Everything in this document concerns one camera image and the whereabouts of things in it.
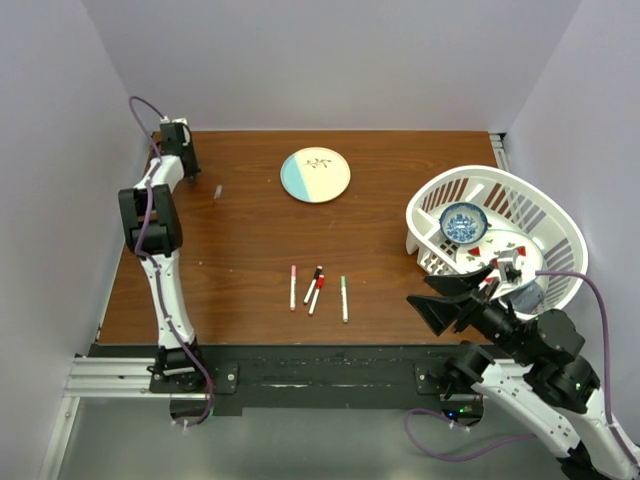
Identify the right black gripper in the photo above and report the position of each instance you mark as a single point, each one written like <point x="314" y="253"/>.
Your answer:
<point x="437" y="311"/>

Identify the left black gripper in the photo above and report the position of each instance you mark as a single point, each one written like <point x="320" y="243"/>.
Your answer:
<point x="195" y="167"/>

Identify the white pen green tip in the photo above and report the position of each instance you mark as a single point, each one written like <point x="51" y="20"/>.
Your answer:
<point x="344" y="300"/>

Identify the white pen red tip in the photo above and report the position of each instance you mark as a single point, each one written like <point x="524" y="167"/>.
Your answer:
<point x="316" y="293"/>

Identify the white pen black tip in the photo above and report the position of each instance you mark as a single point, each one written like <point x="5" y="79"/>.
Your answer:
<point x="311" y="288"/>

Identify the white pen pink tip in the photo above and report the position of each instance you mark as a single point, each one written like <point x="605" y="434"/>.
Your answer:
<point x="292" y="288"/>

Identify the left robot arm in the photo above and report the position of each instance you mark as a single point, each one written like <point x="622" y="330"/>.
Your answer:
<point x="153" y="233"/>

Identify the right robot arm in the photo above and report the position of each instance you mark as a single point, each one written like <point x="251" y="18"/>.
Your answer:
<point x="545" y="382"/>

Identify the watermelon pattern plate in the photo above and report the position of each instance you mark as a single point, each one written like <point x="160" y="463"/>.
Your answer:
<point x="479" y="255"/>

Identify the blue patterned bowl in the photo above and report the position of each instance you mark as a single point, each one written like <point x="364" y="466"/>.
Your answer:
<point x="463" y="223"/>

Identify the grey cup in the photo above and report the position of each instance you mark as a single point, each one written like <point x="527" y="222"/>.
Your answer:
<point x="526" y="300"/>

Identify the white plastic dish basket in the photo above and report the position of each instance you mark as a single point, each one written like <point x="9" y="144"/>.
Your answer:
<point x="509" y="203"/>

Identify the cream and teal plate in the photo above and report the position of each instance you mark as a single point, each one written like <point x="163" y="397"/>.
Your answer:
<point x="315" y="175"/>

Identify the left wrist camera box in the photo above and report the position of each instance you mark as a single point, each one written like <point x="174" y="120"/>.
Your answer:
<point x="168" y="120"/>

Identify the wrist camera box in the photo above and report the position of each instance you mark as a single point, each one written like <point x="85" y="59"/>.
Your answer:
<point x="512" y="268"/>
<point x="168" y="120"/>

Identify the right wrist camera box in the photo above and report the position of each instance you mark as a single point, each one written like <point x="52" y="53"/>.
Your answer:
<point x="512" y="268"/>

